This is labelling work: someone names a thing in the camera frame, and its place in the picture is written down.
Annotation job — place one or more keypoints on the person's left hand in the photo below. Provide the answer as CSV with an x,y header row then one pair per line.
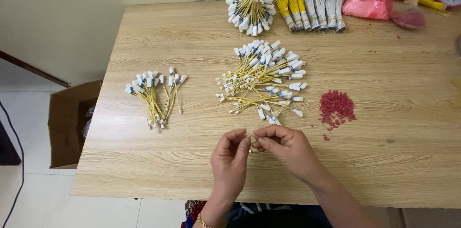
x,y
227,166

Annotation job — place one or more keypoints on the small clear bag of red pieces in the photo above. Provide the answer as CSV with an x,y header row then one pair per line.
x,y
408,17

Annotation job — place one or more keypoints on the person's right hand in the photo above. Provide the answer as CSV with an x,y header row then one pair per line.
x,y
291,152

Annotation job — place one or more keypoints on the dark furniture piece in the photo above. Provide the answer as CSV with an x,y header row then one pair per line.
x,y
7,145

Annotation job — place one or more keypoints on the pile of red plastic pieces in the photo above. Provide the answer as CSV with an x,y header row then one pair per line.
x,y
335,107

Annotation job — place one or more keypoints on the brown cardboard box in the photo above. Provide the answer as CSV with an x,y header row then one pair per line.
x,y
64,127

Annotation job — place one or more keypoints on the brown wooden rail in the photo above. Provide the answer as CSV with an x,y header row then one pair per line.
x,y
32,69

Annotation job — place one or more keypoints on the person's patterned clothing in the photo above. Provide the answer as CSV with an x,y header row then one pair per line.
x,y
266,217

